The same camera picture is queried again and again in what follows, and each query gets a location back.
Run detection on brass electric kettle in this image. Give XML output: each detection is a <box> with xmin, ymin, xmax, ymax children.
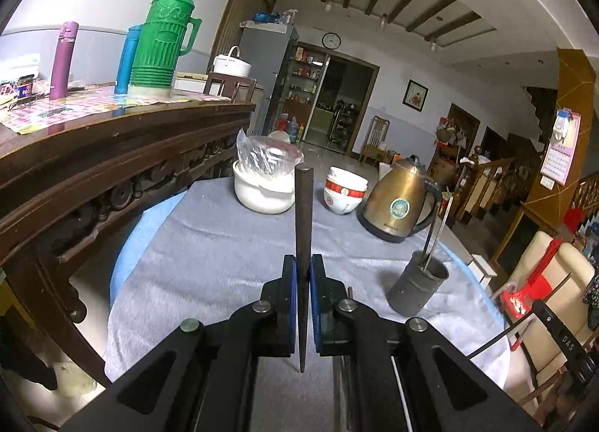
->
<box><xmin>358</xmin><ymin>155</ymin><xmax>442</xmax><ymax>243</ymax></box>

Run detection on grey metal utensil holder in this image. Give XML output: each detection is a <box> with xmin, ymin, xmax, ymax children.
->
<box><xmin>387</xmin><ymin>250</ymin><xmax>449</xmax><ymax>317</ymax></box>

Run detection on carved dark wood sideboard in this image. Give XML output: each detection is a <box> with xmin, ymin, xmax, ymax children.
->
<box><xmin>1</xmin><ymin>100</ymin><xmax>254</xmax><ymax>385</ymax></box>

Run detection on blue thermos bottle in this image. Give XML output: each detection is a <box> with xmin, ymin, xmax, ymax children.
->
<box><xmin>114</xmin><ymin>25</ymin><xmax>142</xmax><ymax>95</ymax></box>

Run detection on clear plastic bag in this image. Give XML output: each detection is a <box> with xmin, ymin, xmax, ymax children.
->
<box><xmin>237</xmin><ymin>129</ymin><xmax>304</xmax><ymax>177</ymax></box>

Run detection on grey refrigerator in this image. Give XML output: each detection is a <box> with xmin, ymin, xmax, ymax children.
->
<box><xmin>238</xmin><ymin>24</ymin><xmax>298</xmax><ymax>136</ymax></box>

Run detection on red plastic child chair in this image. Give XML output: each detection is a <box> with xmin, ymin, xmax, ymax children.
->
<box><xmin>497</xmin><ymin>238</ymin><xmax>568</xmax><ymax>352</ymax></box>

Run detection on framed wall picture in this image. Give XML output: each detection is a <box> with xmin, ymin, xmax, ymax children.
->
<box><xmin>403</xmin><ymin>80</ymin><xmax>428</xmax><ymax>112</ymax></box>

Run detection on wooden chair by wall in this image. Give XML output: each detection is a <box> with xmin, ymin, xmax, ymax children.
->
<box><xmin>358</xmin><ymin>115</ymin><xmax>390</xmax><ymax>163</ymax></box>

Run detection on stacked red white bowls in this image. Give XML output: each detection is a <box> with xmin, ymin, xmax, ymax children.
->
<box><xmin>324</xmin><ymin>166</ymin><xmax>368</xmax><ymax>215</ymax></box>

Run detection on round wall clock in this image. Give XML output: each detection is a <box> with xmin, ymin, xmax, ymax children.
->
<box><xmin>322</xmin><ymin>32</ymin><xmax>342</xmax><ymax>51</ymax></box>

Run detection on wall calendar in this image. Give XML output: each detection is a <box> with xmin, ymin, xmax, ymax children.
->
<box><xmin>540</xmin><ymin>109</ymin><xmax>581</xmax><ymax>187</ymax></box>

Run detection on white rice cooker pot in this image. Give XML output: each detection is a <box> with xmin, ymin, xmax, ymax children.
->
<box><xmin>213</xmin><ymin>45</ymin><xmax>252</xmax><ymax>78</ymax></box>

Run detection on small white stool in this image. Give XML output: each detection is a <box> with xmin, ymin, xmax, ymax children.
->
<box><xmin>468</xmin><ymin>254</ymin><xmax>498</xmax><ymax>289</ymax></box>

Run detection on green thermos jug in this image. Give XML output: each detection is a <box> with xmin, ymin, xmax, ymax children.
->
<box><xmin>128</xmin><ymin>0</ymin><xmax>202</xmax><ymax>98</ymax></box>

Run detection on purple thermos bottle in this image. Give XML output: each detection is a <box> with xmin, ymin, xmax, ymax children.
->
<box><xmin>49</xmin><ymin>21</ymin><xmax>79</xmax><ymax>100</ymax></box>

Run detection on white plastic basin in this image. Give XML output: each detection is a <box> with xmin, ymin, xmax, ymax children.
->
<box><xmin>232</xmin><ymin>160</ymin><xmax>295</xmax><ymax>215</ymax></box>

